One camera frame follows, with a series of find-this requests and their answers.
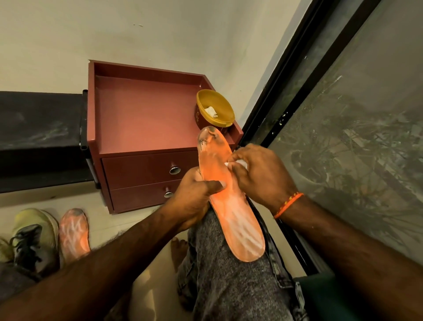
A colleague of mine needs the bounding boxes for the person's right hand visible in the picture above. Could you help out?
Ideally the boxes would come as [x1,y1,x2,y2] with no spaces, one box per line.
[227,144,299,216]

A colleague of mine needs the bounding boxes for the person's left hand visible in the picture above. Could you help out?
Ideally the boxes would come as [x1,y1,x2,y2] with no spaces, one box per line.
[165,167,227,233]

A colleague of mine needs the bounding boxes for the orange shoe insole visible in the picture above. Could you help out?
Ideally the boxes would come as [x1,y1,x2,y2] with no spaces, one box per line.
[197,126,266,263]
[58,208,92,266]

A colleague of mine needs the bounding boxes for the person's right forearm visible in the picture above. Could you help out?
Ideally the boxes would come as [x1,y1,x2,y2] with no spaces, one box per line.
[277,195,423,321]

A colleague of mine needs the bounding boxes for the person's left forearm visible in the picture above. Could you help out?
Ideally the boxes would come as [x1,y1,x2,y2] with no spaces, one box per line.
[0,202,186,321]

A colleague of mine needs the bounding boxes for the yellow and brown bowl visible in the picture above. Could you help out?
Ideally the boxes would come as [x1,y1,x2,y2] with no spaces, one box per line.
[194,89,236,134]

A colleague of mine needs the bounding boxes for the person's bare foot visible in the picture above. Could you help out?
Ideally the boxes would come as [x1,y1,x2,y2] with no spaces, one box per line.
[170,236,189,273]

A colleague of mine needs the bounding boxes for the red cabinet drawer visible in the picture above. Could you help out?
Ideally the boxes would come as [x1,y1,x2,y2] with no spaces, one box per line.
[109,179,183,213]
[101,150,200,190]

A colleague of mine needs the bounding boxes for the person's grey jeans leg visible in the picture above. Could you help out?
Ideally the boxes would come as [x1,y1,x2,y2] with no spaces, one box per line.
[176,198,309,321]

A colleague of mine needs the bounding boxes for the red wooden bedside cabinet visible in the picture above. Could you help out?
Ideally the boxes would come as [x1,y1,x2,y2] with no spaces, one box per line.
[86,60,244,215]

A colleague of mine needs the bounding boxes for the dusty window glass pane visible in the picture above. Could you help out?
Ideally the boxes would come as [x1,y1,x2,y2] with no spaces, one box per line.
[253,0,423,267]

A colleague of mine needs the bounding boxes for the dark green seat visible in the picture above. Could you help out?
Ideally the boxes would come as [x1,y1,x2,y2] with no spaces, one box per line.
[293,272,367,321]

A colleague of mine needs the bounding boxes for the black stone bench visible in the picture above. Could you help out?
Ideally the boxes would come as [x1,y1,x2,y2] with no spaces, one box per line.
[0,90,101,194]

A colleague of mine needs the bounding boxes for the pale green sneaker black laces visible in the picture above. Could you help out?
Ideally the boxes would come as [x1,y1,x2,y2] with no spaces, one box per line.
[9,208,61,276]

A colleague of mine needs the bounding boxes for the orange thread bracelet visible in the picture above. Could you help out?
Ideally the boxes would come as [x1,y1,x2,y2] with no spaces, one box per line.
[273,192,305,220]

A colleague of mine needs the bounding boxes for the black window frame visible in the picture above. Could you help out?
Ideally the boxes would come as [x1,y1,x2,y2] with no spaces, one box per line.
[239,0,383,276]

